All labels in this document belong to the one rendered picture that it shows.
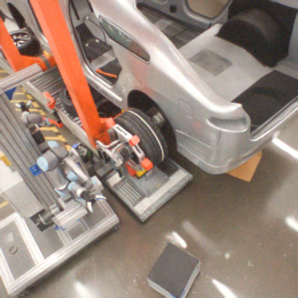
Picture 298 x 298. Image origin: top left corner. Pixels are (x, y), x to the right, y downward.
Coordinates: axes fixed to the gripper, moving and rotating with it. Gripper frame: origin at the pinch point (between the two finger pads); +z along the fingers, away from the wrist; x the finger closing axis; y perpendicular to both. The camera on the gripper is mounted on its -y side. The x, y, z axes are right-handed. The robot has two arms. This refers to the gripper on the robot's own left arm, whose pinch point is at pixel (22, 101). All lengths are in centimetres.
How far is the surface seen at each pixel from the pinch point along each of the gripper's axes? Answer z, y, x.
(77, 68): -36, -50, 58
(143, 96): -17, 18, 130
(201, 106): -133, -54, 138
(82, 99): -39, -15, 57
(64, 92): 91, 67, 49
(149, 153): -107, 14, 103
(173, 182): -92, 98, 141
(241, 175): -114, 94, 221
